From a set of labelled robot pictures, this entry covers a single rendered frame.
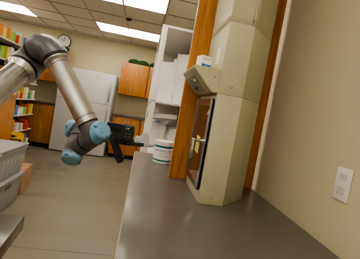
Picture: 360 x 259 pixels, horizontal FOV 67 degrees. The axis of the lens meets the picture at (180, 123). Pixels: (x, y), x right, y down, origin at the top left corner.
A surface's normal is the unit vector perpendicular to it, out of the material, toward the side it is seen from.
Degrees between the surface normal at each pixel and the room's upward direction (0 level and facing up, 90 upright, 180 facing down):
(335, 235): 90
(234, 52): 90
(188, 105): 90
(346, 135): 90
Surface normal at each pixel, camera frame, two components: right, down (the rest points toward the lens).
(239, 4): 0.22, 0.09
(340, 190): -0.98, -0.16
